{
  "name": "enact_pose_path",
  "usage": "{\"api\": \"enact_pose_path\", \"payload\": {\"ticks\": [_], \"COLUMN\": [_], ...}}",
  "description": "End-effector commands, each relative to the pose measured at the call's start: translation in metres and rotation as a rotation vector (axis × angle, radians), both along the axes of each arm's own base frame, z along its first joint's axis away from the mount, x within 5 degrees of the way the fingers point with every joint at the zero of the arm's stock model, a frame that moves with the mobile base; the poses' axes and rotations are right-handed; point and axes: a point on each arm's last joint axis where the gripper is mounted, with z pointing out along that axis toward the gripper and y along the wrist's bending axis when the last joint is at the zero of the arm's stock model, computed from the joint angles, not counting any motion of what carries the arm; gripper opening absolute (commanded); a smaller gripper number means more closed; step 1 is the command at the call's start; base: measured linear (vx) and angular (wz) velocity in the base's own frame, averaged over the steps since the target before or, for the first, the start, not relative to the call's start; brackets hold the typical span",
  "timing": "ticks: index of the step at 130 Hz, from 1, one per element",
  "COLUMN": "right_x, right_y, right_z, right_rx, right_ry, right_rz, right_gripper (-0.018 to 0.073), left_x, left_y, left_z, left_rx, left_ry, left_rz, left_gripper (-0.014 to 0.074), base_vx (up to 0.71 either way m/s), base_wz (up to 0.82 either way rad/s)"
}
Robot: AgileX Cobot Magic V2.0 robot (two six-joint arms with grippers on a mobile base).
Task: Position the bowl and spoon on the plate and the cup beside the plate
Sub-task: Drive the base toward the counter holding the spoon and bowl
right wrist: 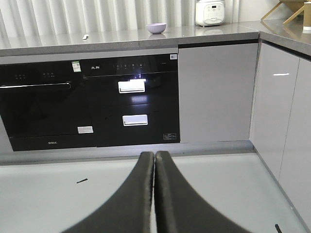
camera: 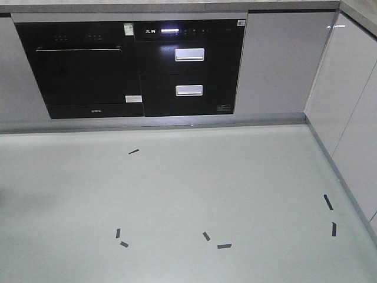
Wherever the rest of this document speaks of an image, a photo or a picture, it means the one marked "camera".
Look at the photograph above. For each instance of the silver drawer handle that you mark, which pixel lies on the silver drawer handle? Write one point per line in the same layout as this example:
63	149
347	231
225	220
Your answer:
189	54
189	90

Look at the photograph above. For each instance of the black disinfection cabinet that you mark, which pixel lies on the black disinfection cabinet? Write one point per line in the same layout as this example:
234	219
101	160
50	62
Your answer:
156	42

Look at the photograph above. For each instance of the grey cabinet door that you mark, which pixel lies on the grey cabinet door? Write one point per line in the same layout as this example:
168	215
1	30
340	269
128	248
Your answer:
281	54

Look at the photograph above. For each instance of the upper silver drawer handle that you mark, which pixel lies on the upper silver drawer handle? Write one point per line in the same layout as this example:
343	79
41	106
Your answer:
189	54

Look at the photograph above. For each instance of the green energy label sticker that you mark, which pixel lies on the green energy label sticker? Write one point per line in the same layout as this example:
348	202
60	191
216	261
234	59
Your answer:
128	29

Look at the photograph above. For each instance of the black tape strip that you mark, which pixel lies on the black tape strip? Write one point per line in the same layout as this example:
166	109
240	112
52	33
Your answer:
334	229

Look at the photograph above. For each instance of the white side cabinet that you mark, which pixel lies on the white side cabinet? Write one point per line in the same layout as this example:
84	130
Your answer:
341	110

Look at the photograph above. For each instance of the lower silver drawer handle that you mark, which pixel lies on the lower silver drawer handle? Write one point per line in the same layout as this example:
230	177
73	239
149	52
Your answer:
189	90

